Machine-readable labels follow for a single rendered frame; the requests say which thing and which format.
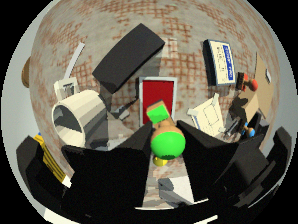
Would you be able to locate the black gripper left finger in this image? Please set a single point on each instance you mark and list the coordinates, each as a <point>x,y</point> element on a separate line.
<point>128,163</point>

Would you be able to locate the cream ceramic mug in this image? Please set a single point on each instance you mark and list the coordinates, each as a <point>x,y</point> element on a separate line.
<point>77,117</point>

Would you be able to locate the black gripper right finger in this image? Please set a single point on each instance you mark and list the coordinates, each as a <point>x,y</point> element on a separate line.
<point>207,158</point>

